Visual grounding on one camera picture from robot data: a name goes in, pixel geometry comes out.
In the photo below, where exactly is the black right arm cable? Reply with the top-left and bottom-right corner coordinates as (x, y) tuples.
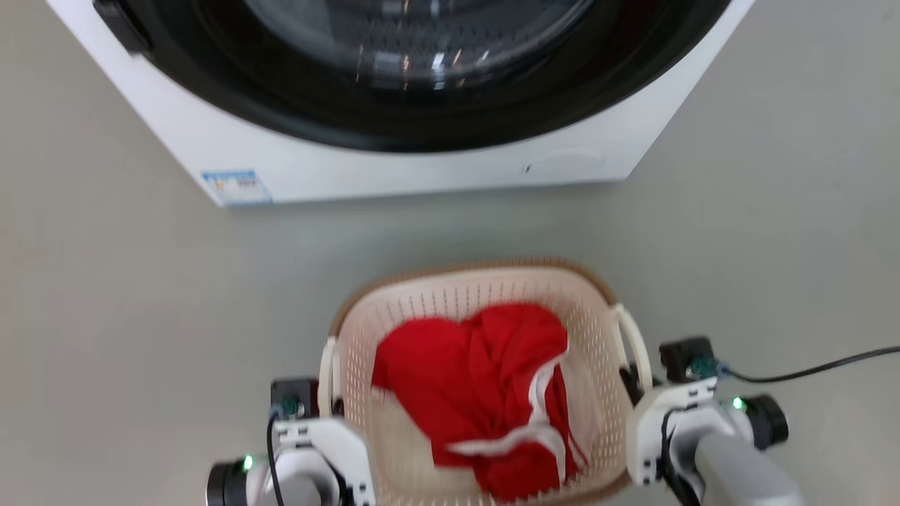
(716, 346), (900, 384)

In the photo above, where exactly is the blue energy label sticker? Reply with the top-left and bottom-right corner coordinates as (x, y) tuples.
(201, 169), (274, 207)

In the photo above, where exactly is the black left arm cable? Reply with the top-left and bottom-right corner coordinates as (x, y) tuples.
(265, 410), (288, 506)

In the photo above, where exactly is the black washer door handle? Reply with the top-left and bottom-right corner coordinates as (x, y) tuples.
(91, 0), (153, 56)

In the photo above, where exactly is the black round washer door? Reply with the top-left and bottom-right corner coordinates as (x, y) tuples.
(91, 0), (733, 154)

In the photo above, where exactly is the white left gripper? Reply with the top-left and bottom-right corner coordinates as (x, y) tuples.
(271, 396), (378, 506)

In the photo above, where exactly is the beige plastic laundry basket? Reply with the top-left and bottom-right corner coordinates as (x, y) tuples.
(318, 258), (655, 506)

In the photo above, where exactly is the red garment with white trim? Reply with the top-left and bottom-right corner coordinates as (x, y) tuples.
(371, 302), (590, 503)

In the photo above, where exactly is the white washing machine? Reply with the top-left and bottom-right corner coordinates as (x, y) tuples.
(46, 0), (757, 208)

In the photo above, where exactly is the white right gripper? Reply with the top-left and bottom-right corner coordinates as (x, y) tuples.
(619, 363), (719, 487)

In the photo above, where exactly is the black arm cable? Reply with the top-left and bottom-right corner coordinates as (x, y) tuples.
(265, 410), (288, 506)
(716, 346), (900, 384)

